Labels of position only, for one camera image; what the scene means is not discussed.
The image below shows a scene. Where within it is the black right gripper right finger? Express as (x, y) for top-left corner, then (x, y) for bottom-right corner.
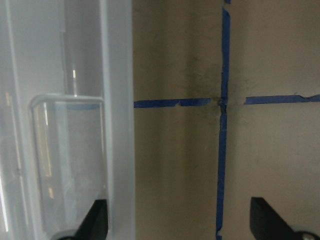
(250, 197), (320, 240)

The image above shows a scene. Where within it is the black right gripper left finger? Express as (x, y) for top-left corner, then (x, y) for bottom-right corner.
(71, 199), (109, 240)

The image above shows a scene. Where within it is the clear plastic box lid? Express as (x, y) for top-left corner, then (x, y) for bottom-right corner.
(0, 0), (136, 240)

